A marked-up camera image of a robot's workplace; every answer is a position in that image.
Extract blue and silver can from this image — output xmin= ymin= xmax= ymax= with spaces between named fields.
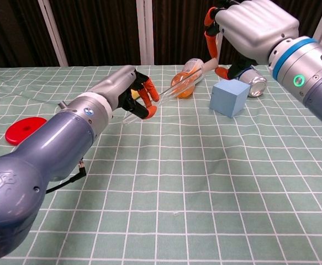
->
xmin=236 ymin=66 xmax=268 ymax=98

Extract dark brown curtain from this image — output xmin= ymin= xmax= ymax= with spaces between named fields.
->
xmin=0 ymin=0 xmax=322 ymax=68

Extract red plastic disc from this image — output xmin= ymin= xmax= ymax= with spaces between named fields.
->
xmin=5 ymin=116 xmax=47 ymax=146

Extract clear glass test tube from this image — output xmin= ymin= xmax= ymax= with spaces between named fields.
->
xmin=122 ymin=63 xmax=207 ymax=125

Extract orange soda plastic bottle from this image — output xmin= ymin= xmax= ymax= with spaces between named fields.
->
xmin=171 ymin=57 xmax=206 ymax=99

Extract green checked tablecloth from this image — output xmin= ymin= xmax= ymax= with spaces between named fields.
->
xmin=0 ymin=59 xmax=322 ymax=265

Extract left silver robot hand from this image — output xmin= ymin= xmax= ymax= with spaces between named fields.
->
xmin=90 ymin=65 xmax=160 ymax=120

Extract white conical rubber stopper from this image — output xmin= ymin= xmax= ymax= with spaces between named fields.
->
xmin=203 ymin=59 xmax=218 ymax=74

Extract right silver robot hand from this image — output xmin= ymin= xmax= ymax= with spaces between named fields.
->
xmin=204 ymin=0 xmax=300 ymax=81

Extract light blue foam cube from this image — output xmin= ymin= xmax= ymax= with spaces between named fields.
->
xmin=209 ymin=78 xmax=251 ymax=119

